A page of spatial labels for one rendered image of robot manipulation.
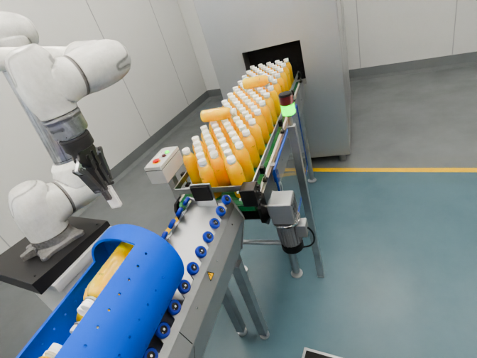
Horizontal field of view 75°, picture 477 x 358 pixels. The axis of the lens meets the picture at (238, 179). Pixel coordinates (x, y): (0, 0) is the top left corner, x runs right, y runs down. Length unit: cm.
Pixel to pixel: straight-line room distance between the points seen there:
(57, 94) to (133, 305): 53
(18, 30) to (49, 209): 64
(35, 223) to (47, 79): 71
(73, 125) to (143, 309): 48
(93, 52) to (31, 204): 70
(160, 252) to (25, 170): 304
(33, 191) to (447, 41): 494
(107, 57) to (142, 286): 58
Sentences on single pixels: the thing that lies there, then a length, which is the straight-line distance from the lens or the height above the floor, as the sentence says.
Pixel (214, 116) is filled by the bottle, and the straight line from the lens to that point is 178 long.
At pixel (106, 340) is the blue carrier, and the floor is 116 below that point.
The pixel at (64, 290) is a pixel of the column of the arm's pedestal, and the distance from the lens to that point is 143.
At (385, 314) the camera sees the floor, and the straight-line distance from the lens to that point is 206.
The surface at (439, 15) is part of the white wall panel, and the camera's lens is 517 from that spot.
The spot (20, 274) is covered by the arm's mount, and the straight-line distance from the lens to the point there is 146.
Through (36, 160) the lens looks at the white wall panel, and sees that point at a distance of 392.
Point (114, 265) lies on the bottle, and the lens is 95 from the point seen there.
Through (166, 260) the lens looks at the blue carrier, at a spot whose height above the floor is 114.
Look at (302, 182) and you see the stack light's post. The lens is 167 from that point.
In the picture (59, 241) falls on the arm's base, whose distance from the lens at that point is 145.
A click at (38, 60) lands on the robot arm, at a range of 83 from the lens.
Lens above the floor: 173
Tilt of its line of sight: 31 degrees down
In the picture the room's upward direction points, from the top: 18 degrees counter-clockwise
